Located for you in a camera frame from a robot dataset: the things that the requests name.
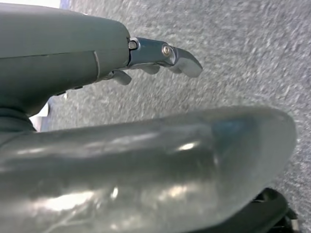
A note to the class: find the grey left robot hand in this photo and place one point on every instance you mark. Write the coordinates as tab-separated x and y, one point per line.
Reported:
60	48

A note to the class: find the black ribbed robot part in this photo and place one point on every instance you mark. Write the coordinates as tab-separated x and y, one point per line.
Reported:
267	212

